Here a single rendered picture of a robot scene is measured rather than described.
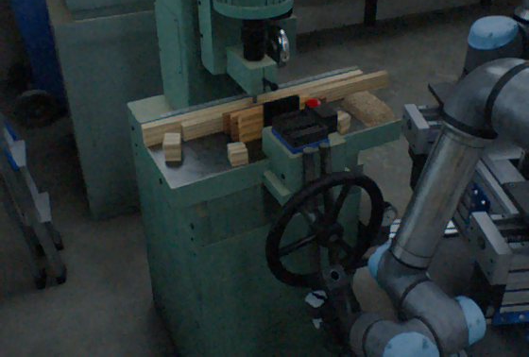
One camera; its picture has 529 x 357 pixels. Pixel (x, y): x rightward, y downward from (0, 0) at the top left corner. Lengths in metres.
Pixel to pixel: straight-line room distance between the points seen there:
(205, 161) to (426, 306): 0.56
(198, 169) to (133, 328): 1.01
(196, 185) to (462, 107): 0.59
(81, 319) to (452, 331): 1.50
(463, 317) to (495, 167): 0.70
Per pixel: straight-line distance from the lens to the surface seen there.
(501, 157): 1.77
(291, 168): 1.27
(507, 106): 0.94
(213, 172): 1.32
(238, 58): 1.41
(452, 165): 1.04
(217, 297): 1.55
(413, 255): 1.11
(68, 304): 2.37
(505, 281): 1.46
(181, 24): 1.51
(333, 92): 1.57
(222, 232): 1.42
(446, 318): 1.08
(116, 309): 2.31
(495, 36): 1.71
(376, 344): 1.06
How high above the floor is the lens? 1.68
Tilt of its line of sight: 31 degrees down
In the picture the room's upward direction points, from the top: straight up
